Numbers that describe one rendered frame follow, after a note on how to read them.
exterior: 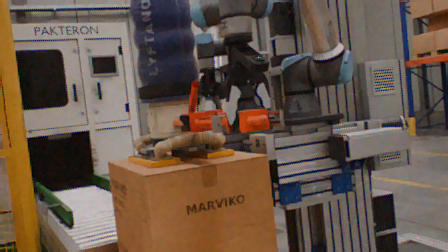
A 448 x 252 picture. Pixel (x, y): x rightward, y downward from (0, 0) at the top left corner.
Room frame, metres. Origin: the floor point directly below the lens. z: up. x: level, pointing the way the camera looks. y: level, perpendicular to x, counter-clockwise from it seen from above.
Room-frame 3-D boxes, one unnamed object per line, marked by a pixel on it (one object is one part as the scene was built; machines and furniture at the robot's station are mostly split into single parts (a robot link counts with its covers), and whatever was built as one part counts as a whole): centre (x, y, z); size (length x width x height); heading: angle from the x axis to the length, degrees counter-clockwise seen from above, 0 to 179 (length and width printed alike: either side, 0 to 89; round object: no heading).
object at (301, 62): (1.79, -0.28, 1.20); 0.13 x 0.12 x 0.14; 59
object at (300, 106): (1.80, -0.27, 1.09); 0.15 x 0.15 x 0.10
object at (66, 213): (3.23, 1.32, 0.60); 1.60 x 0.10 x 0.09; 28
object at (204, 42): (2.05, 0.08, 1.37); 0.09 x 0.08 x 0.11; 173
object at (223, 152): (1.73, 0.11, 0.97); 0.34 x 0.10 x 0.05; 24
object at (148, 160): (1.65, 0.29, 0.97); 0.34 x 0.10 x 0.05; 24
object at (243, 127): (1.14, -0.04, 1.07); 0.08 x 0.07 x 0.05; 24
